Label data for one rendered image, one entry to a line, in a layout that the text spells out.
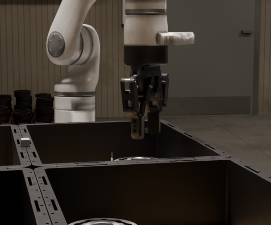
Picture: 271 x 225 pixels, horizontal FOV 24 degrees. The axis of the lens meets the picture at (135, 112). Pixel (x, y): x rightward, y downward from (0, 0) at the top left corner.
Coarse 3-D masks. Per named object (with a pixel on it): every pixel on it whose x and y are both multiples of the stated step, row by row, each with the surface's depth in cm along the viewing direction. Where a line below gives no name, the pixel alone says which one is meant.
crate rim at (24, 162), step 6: (0, 126) 127; (6, 126) 127; (12, 126) 126; (12, 132) 120; (18, 132) 119; (18, 138) 113; (18, 144) 107; (18, 150) 102; (24, 150) 102; (18, 156) 98; (24, 156) 97; (24, 162) 93; (30, 162) 94; (30, 168) 92
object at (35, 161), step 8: (160, 120) 134; (24, 128) 124; (168, 128) 127; (176, 128) 124; (24, 136) 115; (184, 136) 117; (192, 136) 115; (32, 144) 107; (200, 144) 108; (208, 144) 107; (32, 152) 101; (216, 152) 101; (224, 152) 101; (32, 160) 95; (40, 160) 95; (120, 160) 95; (128, 160) 95; (136, 160) 95; (144, 160) 95; (152, 160) 95; (160, 160) 95; (32, 168) 92
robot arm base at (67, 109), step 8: (56, 96) 144; (88, 96) 144; (56, 104) 144; (64, 104) 143; (72, 104) 142; (80, 104) 143; (88, 104) 144; (56, 112) 145; (64, 112) 143; (72, 112) 142; (80, 112) 143; (88, 112) 144; (56, 120) 145; (64, 120) 143; (72, 120) 143; (80, 120) 143; (88, 120) 144
